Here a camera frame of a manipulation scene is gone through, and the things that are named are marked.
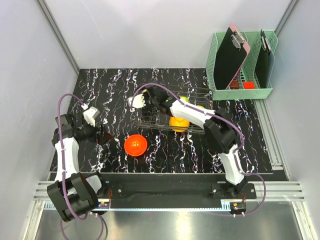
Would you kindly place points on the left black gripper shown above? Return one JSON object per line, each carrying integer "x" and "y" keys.
{"x": 102, "y": 137}

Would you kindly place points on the orange bowl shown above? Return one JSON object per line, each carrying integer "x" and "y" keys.
{"x": 178, "y": 124}
{"x": 135, "y": 145}

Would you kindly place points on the white green bowl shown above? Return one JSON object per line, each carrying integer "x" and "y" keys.
{"x": 184, "y": 99}

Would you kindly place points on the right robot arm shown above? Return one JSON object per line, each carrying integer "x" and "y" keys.
{"x": 221, "y": 137}

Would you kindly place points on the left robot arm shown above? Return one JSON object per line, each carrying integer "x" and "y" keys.
{"x": 71, "y": 190}

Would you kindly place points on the brown block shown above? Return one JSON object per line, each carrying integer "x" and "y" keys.
{"x": 234, "y": 85}

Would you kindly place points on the green plastic file organizer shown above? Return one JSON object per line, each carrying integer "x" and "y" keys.
{"x": 245, "y": 74}

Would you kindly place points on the red block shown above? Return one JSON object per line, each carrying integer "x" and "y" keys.
{"x": 248, "y": 85}

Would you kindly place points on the black pink clipboard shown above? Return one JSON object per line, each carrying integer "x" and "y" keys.
{"x": 230, "y": 57}

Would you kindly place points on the dark green clipboard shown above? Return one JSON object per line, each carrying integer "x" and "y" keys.
{"x": 265, "y": 61}

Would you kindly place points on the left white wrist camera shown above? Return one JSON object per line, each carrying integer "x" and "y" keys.
{"x": 90, "y": 114}

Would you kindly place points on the wire dish rack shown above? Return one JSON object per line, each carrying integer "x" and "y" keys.
{"x": 151, "y": 117}

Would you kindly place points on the white slotted cable duct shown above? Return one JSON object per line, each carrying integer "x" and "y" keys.
{"x": 102, "y": 206}

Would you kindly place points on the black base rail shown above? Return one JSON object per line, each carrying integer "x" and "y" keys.
{"x": 172, "y": 191}

